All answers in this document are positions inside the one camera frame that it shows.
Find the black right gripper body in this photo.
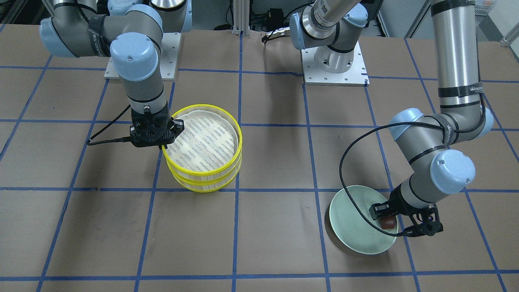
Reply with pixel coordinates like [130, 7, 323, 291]
[130, 104, 184, 148]

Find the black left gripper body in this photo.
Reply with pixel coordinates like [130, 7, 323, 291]
[369, 195, 442, 237]

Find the brown bun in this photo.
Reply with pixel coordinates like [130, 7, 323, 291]
[379, 216, 397, 230]

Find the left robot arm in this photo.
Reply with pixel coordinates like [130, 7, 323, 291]
[290, 0, 494, 237]

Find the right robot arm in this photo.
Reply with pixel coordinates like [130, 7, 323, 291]
[39, 0, 192, 148]

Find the light green plate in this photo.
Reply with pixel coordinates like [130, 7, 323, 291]
[329, 185, 396, 255]

